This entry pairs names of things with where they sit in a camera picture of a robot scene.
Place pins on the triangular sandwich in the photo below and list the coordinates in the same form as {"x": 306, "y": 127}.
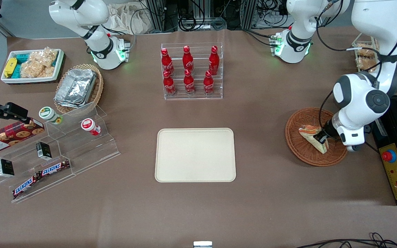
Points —
{"x": 308, "y": 132}

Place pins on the clear acrylic stepped display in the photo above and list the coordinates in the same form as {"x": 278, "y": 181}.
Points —
{"x": 78, "y": 151}

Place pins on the small black box white side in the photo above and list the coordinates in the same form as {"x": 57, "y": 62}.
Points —
{"x": 6, "y": 167}

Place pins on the small black box with barcode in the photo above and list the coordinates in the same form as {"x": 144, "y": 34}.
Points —
{"x": 43, "y": 151}

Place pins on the red lid strawberry jar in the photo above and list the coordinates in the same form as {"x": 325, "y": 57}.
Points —
{"x": 89, "y": 125}

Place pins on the Walkers red tartan cookie box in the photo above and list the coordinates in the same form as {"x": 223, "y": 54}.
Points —
{"x": 9, "y": 137}

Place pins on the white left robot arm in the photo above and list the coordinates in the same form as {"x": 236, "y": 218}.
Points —
{"x": 360, "y": 100}

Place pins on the silver foil container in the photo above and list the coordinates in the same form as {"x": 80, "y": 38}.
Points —
{"x": 78, "y": 84}
{"x": 67, "y": 102}

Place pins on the green lid sunflower jar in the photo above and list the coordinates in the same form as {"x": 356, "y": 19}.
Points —
{"x": 48, "y": 113}

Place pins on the clear acrylic bottle rack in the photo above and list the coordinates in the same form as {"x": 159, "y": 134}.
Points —
{"x": 198, "y": 65}

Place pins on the light wicker basket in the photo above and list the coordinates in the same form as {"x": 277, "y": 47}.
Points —
{"x": 98, "y": 86}

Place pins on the Snickers chocolate bar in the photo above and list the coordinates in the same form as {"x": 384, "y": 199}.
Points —
{"x": 55, "y": 168}
{"x": 26, "y": 185}

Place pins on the yellow snack package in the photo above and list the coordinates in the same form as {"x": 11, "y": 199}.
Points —
{"x": 10, "y": 67}

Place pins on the clear bag of rice crackers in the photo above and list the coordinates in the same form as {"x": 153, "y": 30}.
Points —
{"x": 45, "y": 57}
{"x": 34, "y": 70}

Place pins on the red Coca-Cola bottle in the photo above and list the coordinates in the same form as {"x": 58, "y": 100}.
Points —
{"x": 208, "y": 84}
{"x": 214, "y": 61}
{"x": 169, "y": 84}
{"x": 187, "y": 60}
{"x": 166, "y": 62}
{"x": 189, "y": 83}

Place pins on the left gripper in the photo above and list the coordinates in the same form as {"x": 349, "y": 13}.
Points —
{"x": 328, "y": 132}

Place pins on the teal snack package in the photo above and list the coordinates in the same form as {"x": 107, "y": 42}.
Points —
{"x": 17, "y": 71}
{"x": 22, "y": 58}

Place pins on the cream rectangular serving tray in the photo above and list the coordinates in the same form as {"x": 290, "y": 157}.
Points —
{"x": 195, "y": 155}

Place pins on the beige cloth bag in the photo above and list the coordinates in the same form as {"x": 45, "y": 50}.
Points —
{"x": 129, "y": 17}

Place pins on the aluminium frame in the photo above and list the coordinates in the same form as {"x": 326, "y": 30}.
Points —
{"x": 157, "y": 13}

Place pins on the brown wicker basket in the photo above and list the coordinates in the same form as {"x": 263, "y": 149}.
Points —
{"x": 302, "y": 148}

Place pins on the packaged bread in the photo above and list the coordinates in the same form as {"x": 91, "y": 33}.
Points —
{"x": 365, "y": 55}

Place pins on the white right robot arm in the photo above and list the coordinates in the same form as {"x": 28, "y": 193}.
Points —
{"x": 98, "y": 48}

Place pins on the white rectangular snack bin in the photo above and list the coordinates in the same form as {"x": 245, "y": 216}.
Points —
{"x": 33, "y": 80}

